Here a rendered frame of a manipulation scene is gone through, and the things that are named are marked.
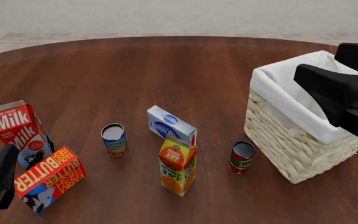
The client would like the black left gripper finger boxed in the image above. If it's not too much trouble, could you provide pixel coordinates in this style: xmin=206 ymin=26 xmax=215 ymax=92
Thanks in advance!
xmin=0 ymin=142 xmax=20 ymax=191

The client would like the red tomato sauce can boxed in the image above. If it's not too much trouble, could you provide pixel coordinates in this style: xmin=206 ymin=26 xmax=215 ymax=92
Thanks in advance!
xmin=228 ymin=140 xmax=257 ymax=175

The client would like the white and blue food box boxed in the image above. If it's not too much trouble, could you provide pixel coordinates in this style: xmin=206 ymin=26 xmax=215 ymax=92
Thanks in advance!
xmin=146 ymin=105 xmax=198 ymax=147

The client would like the cream wicker basket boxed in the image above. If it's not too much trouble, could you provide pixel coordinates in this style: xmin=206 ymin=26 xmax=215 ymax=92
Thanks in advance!
xmin=244 ymin=89 xmax=358 ymax=185

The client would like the white cloth basket liner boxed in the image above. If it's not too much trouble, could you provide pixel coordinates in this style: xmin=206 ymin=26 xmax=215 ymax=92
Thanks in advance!
xmin=249 ymin=50 xmax=358 ymax=146

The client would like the orange juice carton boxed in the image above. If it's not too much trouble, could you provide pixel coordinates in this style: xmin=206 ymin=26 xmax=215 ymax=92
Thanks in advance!
xmin=158 ymin=135 xmax=198 ymax=198

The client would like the red and white milk carton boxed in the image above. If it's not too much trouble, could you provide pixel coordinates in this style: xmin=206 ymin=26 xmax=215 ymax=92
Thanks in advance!
xmin=0 ymin=100 xmax=55 ymax=172

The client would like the red and yellow butter box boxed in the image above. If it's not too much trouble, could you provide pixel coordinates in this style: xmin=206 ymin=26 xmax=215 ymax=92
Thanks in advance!
xmin=14 ymin=146 xmax=87 ymax=215

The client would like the blue and yellow soup can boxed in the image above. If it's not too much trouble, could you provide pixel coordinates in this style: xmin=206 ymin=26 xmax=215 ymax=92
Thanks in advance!
xmin=100 ymin=123 xmax=129 ymax=158

